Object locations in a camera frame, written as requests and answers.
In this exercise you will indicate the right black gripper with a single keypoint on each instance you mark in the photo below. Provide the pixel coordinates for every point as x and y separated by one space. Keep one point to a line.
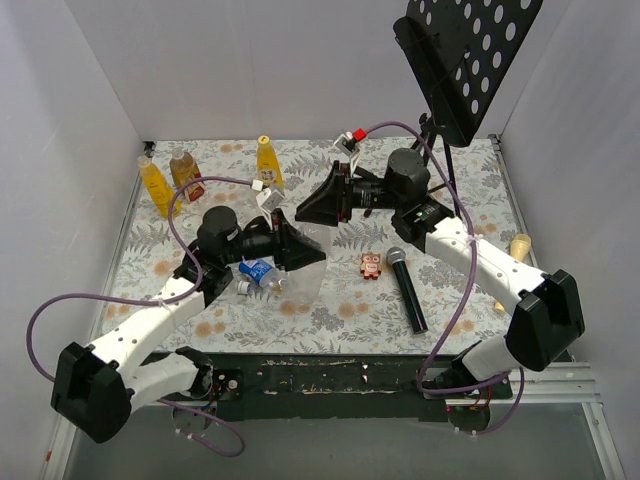
341 191

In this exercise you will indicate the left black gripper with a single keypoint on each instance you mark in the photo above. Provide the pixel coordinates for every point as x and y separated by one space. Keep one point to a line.
278 237

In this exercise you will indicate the clear crushed plastic bottle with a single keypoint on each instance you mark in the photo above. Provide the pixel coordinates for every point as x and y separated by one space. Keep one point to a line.
302 286

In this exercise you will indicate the brown tea bottle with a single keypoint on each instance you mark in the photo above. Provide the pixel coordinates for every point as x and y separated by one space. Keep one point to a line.
183 169

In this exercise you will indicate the yellow honey pomelo bottle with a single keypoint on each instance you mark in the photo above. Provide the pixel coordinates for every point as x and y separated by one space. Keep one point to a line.
156 185

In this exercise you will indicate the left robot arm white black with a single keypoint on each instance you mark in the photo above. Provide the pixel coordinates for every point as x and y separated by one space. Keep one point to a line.
98 386

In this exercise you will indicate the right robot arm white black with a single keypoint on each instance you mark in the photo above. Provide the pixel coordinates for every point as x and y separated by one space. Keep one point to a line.
545 309

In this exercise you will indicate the blue label crushed water bottle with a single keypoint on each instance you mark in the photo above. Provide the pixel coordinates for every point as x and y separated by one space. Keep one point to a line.
259 275

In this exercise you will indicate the tall yellow juice bottle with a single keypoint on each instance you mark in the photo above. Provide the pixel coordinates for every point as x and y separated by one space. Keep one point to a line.
268 167

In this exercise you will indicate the floral patterned table mat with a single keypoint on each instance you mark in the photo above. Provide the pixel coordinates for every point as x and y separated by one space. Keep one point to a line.
350 315

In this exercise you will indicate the red owl wooden block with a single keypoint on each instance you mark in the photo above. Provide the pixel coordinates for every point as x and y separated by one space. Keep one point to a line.
370 265

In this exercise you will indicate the black silver microphone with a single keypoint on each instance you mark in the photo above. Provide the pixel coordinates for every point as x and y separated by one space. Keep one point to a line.
396 258

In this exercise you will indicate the black front base bar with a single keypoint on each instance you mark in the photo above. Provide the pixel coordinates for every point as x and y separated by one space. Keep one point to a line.
316 386

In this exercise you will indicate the beige cone object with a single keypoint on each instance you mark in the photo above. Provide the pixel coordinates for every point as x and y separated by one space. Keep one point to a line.
520 247

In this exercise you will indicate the black perforated music stand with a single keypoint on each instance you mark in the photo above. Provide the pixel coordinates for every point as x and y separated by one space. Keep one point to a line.
459 53

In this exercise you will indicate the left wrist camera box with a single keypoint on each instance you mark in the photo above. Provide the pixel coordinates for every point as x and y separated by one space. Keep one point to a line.
270 199

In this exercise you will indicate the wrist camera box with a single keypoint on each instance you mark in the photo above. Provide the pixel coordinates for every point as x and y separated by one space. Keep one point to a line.
270 199
347 144

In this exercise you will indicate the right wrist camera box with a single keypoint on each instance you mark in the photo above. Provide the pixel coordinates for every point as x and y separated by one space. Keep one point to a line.
347 144

